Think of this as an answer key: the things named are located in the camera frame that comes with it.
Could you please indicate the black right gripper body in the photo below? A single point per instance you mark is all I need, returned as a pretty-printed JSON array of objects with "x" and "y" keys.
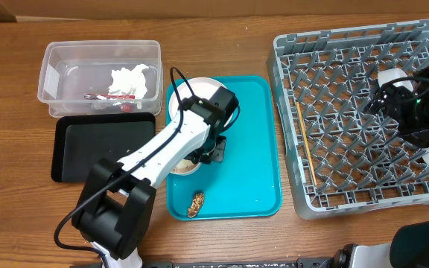
[{"x": 407, "y": 109}]

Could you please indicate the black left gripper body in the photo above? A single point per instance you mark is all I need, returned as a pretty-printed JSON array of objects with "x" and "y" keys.
[{"x": 211, "y": 149}]

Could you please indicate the pink bowl with rice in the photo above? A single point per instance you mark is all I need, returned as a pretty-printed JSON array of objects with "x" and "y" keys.
[{"x": 185, "y": 167}]

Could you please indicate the grey-green bowl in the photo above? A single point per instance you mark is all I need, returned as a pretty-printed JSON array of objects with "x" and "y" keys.
[{"x": 392, "y": 74}]

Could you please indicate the brown food scrap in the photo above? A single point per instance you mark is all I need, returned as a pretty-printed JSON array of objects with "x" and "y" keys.
[{"x": 196, "y": 205}]

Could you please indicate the large white plate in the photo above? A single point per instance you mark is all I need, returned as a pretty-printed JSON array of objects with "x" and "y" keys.
[{"x": 203, "y": 87}]

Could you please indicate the white tissue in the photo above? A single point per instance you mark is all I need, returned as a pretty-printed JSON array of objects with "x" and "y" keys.
[{"x": 129, "y": 82}]

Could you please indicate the red snack wrapper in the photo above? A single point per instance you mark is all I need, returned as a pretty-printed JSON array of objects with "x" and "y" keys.
[{"x": 106, "y": 101}]

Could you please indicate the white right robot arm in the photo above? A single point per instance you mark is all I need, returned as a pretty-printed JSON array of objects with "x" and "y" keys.
[{"x": 410, "y": 245}]

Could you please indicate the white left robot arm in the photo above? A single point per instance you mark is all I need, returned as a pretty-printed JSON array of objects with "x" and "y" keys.
[{"x": 115, "y": 206}]

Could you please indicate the grey dishwasher rack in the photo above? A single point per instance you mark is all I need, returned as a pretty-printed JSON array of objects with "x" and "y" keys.
[{"x": 360, "y": 162}]

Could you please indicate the teal serving tray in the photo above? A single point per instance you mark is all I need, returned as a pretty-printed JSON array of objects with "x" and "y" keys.
[{"x": 247, "y": 183}]

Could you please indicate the black tray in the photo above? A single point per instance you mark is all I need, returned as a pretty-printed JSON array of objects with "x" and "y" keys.
[{"x": 80, "y": 141}]

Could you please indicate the clear plastic bin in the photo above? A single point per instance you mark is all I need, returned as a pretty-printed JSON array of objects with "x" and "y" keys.
[{"x": 72, "y": 69}]

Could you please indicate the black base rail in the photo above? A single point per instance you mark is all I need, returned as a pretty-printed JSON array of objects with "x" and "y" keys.
[{"x": 237, "y": 264}]

